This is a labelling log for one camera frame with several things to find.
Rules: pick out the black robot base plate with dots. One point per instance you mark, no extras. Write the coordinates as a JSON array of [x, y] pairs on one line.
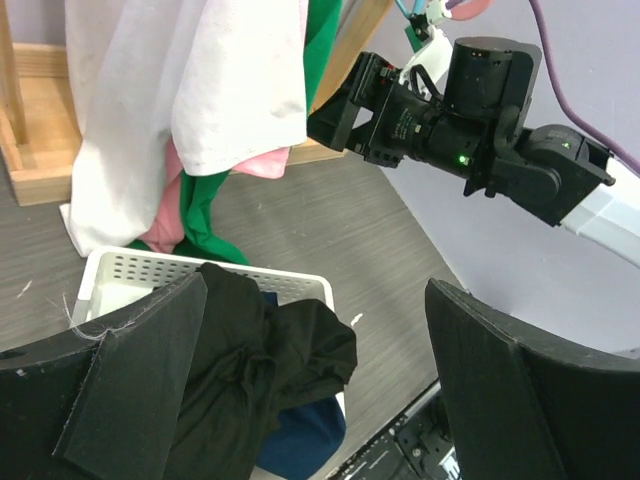
[[416, 444]]

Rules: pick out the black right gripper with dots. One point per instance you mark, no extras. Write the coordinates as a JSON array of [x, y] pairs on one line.
[[375, 88]]

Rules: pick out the green t shirt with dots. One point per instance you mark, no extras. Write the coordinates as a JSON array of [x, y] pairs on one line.
[[198, 193]]

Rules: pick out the white plastic basket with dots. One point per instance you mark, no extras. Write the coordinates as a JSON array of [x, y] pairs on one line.
[[116, 277]]

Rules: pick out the navy blue t shirt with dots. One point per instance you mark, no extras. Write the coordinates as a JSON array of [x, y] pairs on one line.
[[306, 435]]

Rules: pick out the pink plastic hanger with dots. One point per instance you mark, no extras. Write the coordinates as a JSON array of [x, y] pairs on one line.
[[467, 10]]

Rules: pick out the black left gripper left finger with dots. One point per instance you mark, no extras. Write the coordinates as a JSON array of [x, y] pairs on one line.
[[102, 403]]

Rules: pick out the black t shirt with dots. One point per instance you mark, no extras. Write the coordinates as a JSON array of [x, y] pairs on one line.
[[231, 401]]

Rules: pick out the pink t shirt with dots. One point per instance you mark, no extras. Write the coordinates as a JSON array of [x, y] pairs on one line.
[[167, 229]]

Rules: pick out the white t shirt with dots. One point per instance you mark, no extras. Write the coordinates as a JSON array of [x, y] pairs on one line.
[[221, 80]]

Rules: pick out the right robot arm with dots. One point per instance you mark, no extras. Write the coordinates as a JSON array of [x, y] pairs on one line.
[[460, 106]]

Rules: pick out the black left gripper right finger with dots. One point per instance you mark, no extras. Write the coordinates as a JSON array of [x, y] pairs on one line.
[[523, 403]]

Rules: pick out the wooden clothes rack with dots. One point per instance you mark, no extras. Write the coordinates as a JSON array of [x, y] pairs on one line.
[[39, 132]]

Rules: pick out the light blue metal-hook hanger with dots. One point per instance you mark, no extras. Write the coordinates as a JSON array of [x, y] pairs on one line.
[[408, 11]]

